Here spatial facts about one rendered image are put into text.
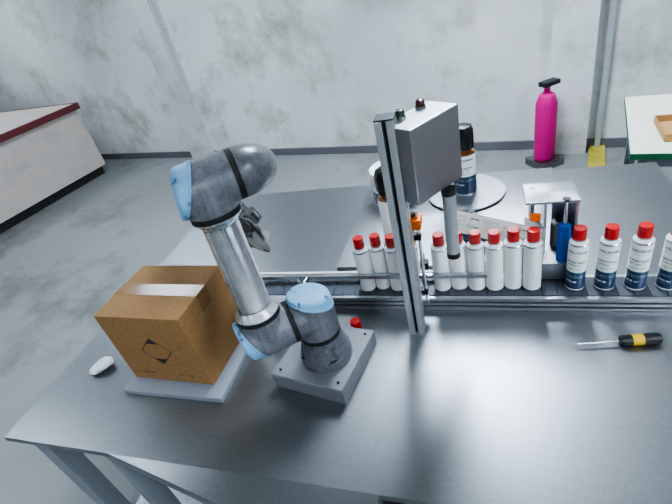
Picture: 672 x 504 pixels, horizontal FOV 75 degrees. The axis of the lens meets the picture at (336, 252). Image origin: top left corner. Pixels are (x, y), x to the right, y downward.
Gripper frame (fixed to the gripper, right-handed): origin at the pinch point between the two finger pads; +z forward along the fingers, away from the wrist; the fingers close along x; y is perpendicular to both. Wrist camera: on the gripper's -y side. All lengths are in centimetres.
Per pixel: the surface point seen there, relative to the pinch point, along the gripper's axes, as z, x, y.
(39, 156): -180, 409, 286
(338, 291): 25.9, -11.4, -2.2
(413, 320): 39, -36, -16
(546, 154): 140, -57, 254
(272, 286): 12.8, 11.2, 0.6
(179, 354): -0.9, 14.9, -41.1
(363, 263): 21.0, -27.2, -2.7
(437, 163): 3, -68, -12
